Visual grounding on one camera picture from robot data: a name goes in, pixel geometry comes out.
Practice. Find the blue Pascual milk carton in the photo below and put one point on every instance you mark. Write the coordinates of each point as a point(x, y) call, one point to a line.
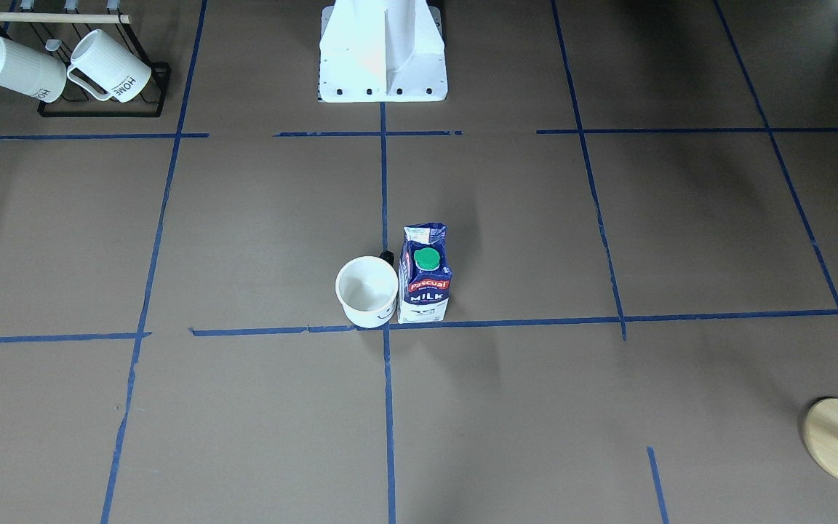
point(425, 277)

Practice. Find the white smiley face mug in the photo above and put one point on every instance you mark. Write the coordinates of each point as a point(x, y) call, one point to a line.
point(367, 288)

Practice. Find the white mug on rack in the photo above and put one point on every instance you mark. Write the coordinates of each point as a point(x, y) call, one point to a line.
point(106, 70)

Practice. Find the white ribbed mug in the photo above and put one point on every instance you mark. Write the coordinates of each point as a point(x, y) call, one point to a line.
point(32, 73)

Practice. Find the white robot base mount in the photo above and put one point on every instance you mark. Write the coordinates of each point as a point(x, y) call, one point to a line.
point(382, 52)

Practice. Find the black wire mug rack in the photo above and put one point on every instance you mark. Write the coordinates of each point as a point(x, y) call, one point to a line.
point(58, 33)

